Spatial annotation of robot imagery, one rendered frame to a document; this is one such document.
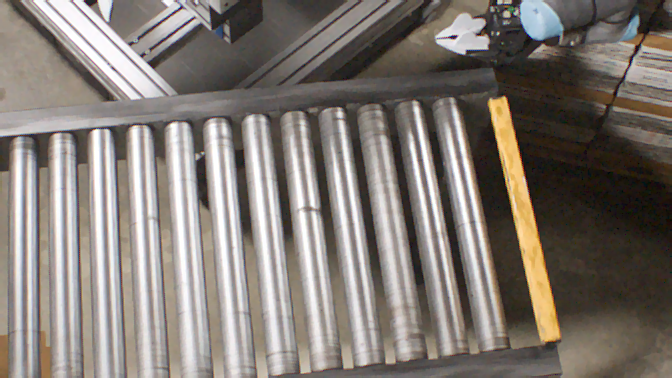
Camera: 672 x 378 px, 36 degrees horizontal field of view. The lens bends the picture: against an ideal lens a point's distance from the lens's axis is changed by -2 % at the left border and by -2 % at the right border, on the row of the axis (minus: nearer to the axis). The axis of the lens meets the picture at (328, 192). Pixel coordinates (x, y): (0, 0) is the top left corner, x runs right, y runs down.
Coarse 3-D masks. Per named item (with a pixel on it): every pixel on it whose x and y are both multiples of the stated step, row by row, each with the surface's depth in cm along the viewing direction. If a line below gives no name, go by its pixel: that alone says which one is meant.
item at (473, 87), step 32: (160, 96) 175; (192, 96) 175; (224, 96) 175; (256, 96) 175; (288, 96) 175; (320, 96) 176; (352, 96) 176; (384, 96) 176; (416, 96) 176; (448, 96) 177; (480, 96) 178; (0, 128) 171; (32, 128) 171; (64, 128) 171; (96, 128) 172; (128, 128) 173; (160, 128) 174; (352, 128) 183
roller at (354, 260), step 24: (336, 120) 174; (336, 144) 172; (336, 168) 170; (336, 192) 168; (336, 216) 167; (360, 216) 167; (336, 240) 166; (360, 240) 165; (360, 264) 163; (360, 288) 161; (360, 312) 159; (360, 336) 157; (360, 360) 156; (384, 360) 157
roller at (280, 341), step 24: (264, 120) 174; (264, 144) 171; (264, 168) 169; (264, 192) 167; (264, 216) 166; (264, 240) 164; (264, 264) 162; (264, 288) 161; (288, 288) 161; (264, 312) 159; (288, 312) 159; (264, 336) 158; (288, 336) 157; (288, 360) 155
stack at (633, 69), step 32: (640, 0) 194; (640, 32) 204; (480, 64) 243; (544, 64) 219; (576, 64) 217; (608, 64) 214; (640, 64) 211; (512, 96) 234; (544, 96) 231; (640, 96) 222; (544, 128) 242; (576, 128) 239; (608, 128) 236; (640, 128) 234; (480, 160) 260; (576, 160) 251; (608, 160) 248; (640, 192) 258
